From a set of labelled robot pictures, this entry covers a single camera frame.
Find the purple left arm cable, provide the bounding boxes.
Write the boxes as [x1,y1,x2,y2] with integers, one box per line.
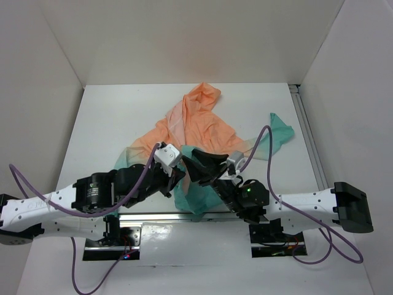
[8,143,160,295]

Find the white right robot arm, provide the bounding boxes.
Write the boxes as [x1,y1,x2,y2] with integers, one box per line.
[182,149,373,241]

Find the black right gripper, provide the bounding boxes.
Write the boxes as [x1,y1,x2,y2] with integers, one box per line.
[181,146,243,212]

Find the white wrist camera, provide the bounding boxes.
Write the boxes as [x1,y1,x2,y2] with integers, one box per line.
[225,151,246,180]
[154,142,182,176]

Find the aluminium rail front table edge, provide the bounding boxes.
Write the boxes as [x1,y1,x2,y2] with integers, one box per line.
[119,212,239,223]

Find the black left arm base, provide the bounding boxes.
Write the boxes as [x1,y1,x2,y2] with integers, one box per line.
[82,215,142,261]

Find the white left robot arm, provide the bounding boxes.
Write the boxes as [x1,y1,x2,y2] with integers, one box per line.
[1,163,185,246]

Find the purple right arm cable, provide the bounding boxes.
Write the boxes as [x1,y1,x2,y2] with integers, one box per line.
[236,125,365,264]

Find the aluminium rail table edge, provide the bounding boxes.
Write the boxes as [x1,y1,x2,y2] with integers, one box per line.
[286,85,329,194]
[119,212,239,223]

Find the aluminium rail right table edge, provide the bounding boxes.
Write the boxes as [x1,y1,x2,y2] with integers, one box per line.
[286,85,329,194]

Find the orange and teal jacket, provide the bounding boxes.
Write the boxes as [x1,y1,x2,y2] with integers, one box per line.
[113,81,296,216]

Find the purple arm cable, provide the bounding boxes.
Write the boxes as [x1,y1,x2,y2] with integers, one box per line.
[8,143,160,295]
[236,125,365,264]

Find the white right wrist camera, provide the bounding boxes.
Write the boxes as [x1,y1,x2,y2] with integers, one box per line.
[225,151,246,180]

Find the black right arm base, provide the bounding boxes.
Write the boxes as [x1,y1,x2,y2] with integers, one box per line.
[249,219,308,258]

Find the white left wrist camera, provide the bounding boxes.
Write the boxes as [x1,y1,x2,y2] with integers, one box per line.
[154,142,182,176]

